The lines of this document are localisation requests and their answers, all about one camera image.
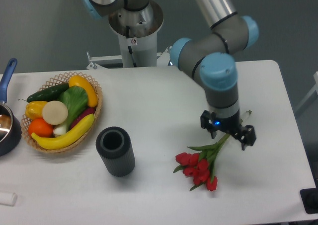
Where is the beige round disc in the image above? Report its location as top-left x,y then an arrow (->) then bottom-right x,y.
42,101 -> 68,125

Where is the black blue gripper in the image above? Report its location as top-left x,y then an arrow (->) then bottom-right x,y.
200,110 -> 256,150

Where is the purple eggplant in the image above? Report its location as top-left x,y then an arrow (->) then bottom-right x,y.
70,107 -> 95,129

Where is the white metal frame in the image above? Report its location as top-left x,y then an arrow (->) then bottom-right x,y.
86,46 -> 173,70

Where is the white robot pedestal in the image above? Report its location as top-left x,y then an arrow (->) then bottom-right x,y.
117,33 -> 157,68

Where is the dark grey ribbed vase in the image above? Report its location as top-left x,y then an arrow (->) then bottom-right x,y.
95,127 -> 136,177

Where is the green bok choy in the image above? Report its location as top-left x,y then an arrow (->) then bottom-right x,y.
53,86 -> 88,137

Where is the red tulip bouquet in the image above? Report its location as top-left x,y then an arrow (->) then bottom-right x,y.
172,109 -> 253,192

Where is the yellow bell pepper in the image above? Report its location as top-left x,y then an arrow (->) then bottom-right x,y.
25,101 -> 48,120

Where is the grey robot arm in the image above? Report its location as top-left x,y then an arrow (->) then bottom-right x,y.
82,0 -> 259,148

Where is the white cylinder object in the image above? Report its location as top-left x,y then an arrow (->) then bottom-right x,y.
0,191 -> 18,207

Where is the green cucumber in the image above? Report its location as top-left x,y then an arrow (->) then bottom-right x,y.
19,83 -> 69,103

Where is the black device at edge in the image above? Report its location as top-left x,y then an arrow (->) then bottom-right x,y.
300,188 -> 318,214

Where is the yellow squash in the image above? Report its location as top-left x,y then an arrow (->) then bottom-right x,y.
69,75 -> 98,107

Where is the blue handled saucepan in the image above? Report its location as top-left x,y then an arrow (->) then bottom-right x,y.
0,58 -> 21,156

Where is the yellow banana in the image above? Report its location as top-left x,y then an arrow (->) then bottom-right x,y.
31,114 -> 95,150

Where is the orange fruit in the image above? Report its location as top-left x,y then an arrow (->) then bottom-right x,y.
28,118 -> 53,138

